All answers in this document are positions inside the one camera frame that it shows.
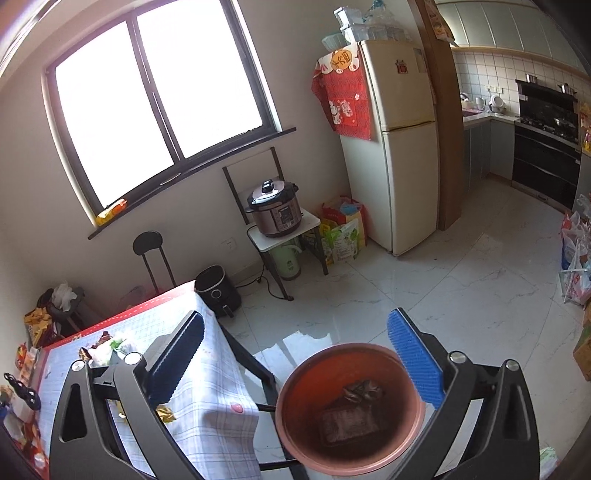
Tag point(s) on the black stove unit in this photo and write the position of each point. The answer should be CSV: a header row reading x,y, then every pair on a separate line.
x,y
545,157

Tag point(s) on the red-edged table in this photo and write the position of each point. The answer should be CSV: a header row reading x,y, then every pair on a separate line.
x,y
138,304

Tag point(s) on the crumpled white bag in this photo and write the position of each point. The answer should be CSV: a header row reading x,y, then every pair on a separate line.
x,y
63,295

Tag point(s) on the plastic shopping bags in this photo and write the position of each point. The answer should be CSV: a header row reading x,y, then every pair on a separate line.
x,y
577,258

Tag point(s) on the white plastic containers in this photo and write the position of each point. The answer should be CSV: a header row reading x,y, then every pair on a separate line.
x,y
364,25

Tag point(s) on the black range hood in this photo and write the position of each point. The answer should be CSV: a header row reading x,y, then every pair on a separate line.
x,y
547,97

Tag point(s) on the white plastic bag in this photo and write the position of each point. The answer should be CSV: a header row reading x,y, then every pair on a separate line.
x,y
108,353

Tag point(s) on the red printed cloth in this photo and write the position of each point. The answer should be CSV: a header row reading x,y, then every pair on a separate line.
x,y
346,97

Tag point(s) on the pile of snack packets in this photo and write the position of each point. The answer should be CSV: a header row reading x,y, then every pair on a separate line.
x,y
23,406

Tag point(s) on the plaid printed tablecloth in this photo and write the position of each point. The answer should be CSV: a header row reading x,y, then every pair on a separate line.
x,y
217,369

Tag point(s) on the green and white packet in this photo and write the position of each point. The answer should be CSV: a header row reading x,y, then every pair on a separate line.
x,y
548,461

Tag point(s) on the cardboard box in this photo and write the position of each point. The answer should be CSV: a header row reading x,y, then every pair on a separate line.
x,y
584,341

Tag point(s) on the red gift bag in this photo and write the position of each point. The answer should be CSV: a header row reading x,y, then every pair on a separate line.
x,y
353,210

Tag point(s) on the green and white bag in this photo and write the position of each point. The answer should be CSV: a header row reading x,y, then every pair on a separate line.
x,y
341,242

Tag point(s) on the electric pressure cooker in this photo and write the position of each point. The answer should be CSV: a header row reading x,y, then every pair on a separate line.
x,y
274,210

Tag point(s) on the terracotta plastic bin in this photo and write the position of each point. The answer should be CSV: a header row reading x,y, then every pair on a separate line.
x,y
295,410

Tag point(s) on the black round stool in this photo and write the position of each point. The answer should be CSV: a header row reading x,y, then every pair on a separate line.
x,y
147,242

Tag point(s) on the orange snack packet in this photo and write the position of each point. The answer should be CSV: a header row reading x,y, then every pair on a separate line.
x,y
112,210

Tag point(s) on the cream refrigerator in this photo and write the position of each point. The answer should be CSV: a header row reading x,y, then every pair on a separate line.
x,y
401,152

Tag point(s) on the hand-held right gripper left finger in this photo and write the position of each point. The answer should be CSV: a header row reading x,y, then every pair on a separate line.
x,y
178,360

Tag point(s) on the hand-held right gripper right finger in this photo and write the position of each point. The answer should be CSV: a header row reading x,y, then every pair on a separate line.
x,y
415,364

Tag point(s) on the pale upper kitchen cabinets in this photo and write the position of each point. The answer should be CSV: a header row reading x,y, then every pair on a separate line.
x,y
508,27

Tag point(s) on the white wall outlet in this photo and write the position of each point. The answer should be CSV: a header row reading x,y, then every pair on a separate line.
x,y
227,243

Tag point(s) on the wooden door frame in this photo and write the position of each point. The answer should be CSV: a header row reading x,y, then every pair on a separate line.
x,y
443,138

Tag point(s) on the gold candy wrapper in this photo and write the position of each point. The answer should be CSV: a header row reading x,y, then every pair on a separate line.
x,y
165,414

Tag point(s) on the yellow snack packets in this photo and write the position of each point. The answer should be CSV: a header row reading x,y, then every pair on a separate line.
x,y
39,323

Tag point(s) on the green electric kettle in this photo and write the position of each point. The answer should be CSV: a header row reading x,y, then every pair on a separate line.
x,y
286,263

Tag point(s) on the black air fryer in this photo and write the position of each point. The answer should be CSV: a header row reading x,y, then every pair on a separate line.
x,y
217,290

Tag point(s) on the grey kitchen counter cabinets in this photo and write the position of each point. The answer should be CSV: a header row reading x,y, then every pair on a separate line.
x,y
485,147

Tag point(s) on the crumpled dark wrapper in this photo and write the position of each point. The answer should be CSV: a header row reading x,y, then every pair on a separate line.
x,y
362,392

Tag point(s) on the dark-framed window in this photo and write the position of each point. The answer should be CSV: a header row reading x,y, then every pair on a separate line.
x,y
152,92

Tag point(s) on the dark flat packet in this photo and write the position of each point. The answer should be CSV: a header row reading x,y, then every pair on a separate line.
x,y
351,424

